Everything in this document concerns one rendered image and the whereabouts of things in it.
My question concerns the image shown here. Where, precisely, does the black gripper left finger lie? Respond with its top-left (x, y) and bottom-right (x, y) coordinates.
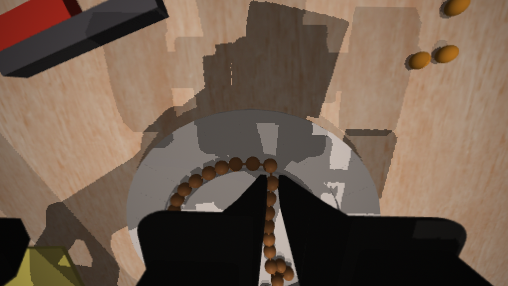
top-left (137, 175), bottom-right (268, 286)

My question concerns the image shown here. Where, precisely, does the orange oval bead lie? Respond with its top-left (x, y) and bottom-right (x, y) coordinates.
top-left (444, 0), bottom-right (470, 17)
top-left (434, 45), bottom-right (459, 63)
top-left (408, 51), bottom-right (431, 70)

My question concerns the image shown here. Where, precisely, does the yellow flat bar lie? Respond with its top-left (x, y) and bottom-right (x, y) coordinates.
top-left (4, 246), bottom-right (85, 286)

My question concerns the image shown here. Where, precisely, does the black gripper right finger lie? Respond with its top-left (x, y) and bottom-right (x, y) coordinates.
top-left (278, 175), bottom-right (467, 286)

